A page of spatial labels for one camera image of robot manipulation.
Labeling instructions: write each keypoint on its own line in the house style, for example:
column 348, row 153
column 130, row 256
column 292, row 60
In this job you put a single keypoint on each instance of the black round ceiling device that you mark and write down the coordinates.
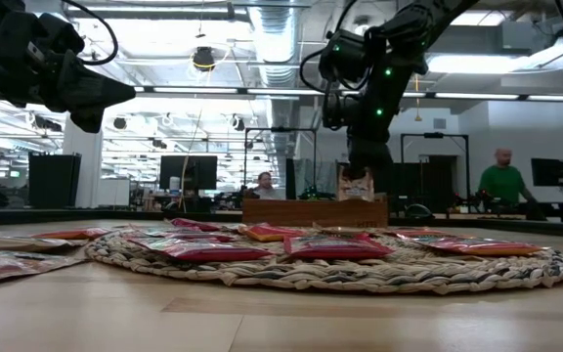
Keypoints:
column 203, row 58

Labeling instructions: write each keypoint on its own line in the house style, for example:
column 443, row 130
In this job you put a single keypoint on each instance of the long ceiling light strip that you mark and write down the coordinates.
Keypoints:
column 188, row 90

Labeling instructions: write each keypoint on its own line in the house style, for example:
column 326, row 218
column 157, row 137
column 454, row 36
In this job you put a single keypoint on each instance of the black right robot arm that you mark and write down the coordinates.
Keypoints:
column 394, row 58

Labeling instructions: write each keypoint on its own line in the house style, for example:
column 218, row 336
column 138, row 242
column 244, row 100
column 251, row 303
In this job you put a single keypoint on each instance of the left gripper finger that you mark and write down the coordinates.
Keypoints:
column 91, row 100
column 86, row 80

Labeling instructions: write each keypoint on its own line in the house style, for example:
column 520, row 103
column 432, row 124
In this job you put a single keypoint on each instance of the wooden compartment tray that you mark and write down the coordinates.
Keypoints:
column 311, row 215

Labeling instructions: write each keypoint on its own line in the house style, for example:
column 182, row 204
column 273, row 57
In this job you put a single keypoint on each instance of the white square column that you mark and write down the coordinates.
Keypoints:
column 83, row 161

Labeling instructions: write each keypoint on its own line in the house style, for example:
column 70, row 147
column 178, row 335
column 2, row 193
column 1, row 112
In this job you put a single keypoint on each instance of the person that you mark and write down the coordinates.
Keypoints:
column 264, row 188
column 504, row 183

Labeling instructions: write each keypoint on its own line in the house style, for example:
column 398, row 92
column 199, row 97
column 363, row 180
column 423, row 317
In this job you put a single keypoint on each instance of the round woven placemat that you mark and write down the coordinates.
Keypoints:
column 335, row 276

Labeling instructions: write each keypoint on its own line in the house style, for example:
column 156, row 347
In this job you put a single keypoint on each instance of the black round lamp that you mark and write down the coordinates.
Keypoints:
column 237, row 123
column 119, row 123

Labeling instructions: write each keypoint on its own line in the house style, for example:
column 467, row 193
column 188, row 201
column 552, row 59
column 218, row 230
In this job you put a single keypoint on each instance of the white jug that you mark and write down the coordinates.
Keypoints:
column 174, row 185

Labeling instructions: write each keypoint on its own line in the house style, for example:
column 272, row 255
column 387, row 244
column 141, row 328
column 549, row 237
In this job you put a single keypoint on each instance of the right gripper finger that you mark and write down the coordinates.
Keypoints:
column 369, row 163

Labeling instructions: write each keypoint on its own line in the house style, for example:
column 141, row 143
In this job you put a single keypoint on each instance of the red tea bag packet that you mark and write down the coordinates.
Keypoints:
column 203, row 253
column 198, row 225
column 188, row 235
column 335, row 249

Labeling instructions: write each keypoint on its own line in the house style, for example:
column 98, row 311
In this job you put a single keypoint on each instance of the black partition screen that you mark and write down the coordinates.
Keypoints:
column 423, row 181

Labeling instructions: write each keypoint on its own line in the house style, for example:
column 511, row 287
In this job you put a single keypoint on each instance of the black computer monitor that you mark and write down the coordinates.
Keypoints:
column 548, row 172
column 188, row 171

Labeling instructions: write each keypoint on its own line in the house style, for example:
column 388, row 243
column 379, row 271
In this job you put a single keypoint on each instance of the black frame stand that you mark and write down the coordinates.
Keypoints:
column 433, row 135
column 281, row 130

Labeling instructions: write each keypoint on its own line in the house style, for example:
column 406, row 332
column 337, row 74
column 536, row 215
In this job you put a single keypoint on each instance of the beige tea bag packet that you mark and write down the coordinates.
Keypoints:
column 335, row 230
column 22, row 243
column 355, row 188
column 12, row 266

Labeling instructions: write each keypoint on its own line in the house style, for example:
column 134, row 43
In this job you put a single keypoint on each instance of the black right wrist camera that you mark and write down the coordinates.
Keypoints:
column 337, row 111

